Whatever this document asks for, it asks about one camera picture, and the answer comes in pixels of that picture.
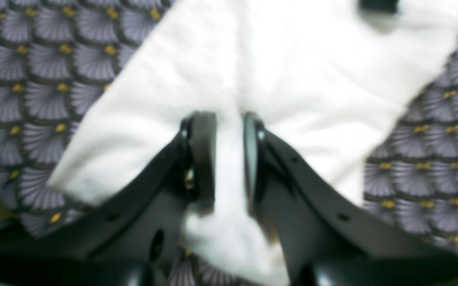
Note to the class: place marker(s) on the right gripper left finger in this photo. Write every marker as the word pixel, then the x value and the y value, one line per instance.
pixel 133 238

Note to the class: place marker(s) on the fan-patterned grey tablecloth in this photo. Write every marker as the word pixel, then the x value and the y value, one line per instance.
pixel 57 57

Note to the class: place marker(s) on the white printed T-shirt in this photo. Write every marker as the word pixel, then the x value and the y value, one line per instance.
pixel 325 76

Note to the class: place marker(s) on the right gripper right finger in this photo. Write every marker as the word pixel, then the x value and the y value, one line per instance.
pixel 325 239

